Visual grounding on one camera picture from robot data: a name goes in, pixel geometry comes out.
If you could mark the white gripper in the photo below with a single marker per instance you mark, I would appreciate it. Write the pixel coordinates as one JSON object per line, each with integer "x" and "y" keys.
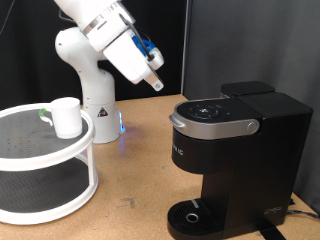
{"x": 126, "y": 60}

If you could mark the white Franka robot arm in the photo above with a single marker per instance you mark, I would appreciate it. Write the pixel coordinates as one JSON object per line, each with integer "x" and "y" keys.
{"x": 93, "y": 83}

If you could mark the black Keurig coffee machine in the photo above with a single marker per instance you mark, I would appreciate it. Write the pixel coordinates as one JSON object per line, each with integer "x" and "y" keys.
{"x": 260, "y": 173}

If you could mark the white mug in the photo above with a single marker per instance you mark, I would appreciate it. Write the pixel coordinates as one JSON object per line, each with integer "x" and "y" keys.
{"x": 66, "y": 116}

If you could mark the black backdrop curtain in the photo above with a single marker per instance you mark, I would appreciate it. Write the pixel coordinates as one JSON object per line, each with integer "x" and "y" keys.
{"x": 26, "y": 66}

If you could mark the white two-tier turntable shelf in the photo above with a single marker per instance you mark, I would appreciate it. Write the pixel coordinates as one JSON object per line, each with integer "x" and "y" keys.
{"x": 33, "y": 160}

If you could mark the black tape strip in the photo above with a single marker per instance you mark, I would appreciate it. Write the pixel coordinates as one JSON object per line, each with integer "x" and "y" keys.
{"x": 271, "y": 233}

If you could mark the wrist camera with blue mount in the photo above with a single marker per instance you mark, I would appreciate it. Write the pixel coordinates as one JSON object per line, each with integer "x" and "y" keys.
{"x": 145, "y": 45}

